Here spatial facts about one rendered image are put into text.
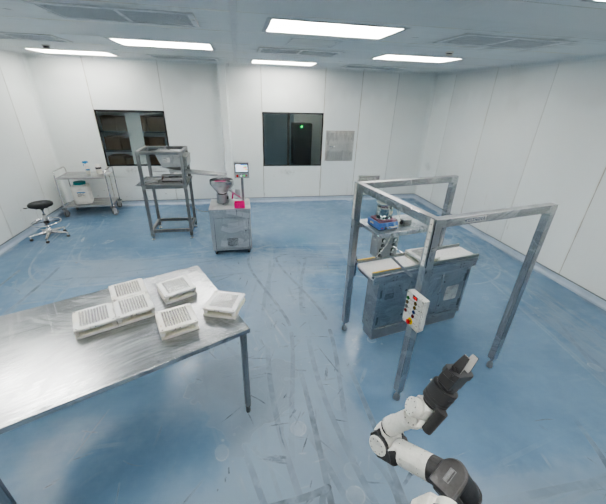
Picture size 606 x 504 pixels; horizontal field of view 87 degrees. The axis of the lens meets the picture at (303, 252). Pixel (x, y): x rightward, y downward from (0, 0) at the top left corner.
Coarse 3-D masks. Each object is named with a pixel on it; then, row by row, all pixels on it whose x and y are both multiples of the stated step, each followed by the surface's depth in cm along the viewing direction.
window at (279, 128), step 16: (272, 112) 693; (288, 112) 699; (272, 128) 708; (288, 128) 714; (304, 128) 720; (320, 128) 727; (272, 144) 723; (288, 144) 729; (304, 144) 736; (320, 144) 743; (272, 160) 739; (288, 160) 745; (304, 160) 752; (320, 160) 759
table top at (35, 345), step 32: (0, 320) 222; (32, 320) 223; (64, 320) 224; (224, 320) 229; (0, 352) 195; (32, 352) 196; (64, 352) 197; (96, 352) 197; (128, 352) 198; (160, 352) 199; (192, 352) 200; (0, 384) 174; (32, 384) 175; (64, 384) 175; (96, 384) 176; (0, 416) 157; (32, 416) 158
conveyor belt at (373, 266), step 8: (448, 248) 355; (456, 248) 356; (400, 256) 334; (440, 256) 337; (448, 256) 337; (456, 256) 338; (360, 264) 315; (368, 264) 316; (376, 264) 316; (384, 264) 317; (392, 264) 317; (408, 264) 318; (368, 272) 302
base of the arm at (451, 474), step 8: (440, 464) 105; (448, 464) 103; (456, 464) 102; (432, 472) 104; (440, 472) 103; (448, 472) 102; (456, 472) 100; (464, 472) 99; (432, 480) 102; (440, 480) 101; (448, 480) 100; (456, 480) 99; (464, 480) 98; (440, 488) 99; (448, 488) 98; (456, 488) 97; (464, 488) 97; (448, 496) 97; (456, 496) 96; (480, 496) 103
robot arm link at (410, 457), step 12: (372, 444) 122; (384, 444) 119; (396, 444) 119; (408, 444) 118; (384, 456) 119; (396, 456) 117; (408, 456) 114; (420, 456) 111; (408, 468) 113; (420, 468) 109
